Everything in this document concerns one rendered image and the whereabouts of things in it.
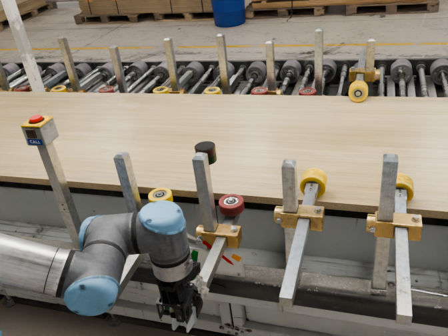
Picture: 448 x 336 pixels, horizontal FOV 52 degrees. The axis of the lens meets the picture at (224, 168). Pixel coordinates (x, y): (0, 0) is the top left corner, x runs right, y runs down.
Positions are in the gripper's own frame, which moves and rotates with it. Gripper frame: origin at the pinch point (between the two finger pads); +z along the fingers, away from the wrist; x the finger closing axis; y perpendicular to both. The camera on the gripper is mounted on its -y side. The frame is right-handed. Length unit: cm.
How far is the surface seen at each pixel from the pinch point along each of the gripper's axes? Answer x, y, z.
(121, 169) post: -29.2, -29.8, -25.6
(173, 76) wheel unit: -59, -139, -14
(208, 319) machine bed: -22, -54, 65
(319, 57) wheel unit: 16, -139, -24
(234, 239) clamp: 3.8, -29.6, -3.6
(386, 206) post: 46, -30, -20
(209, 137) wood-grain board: -22, -83, -9
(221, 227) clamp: -1.0, -32.6, -4.9
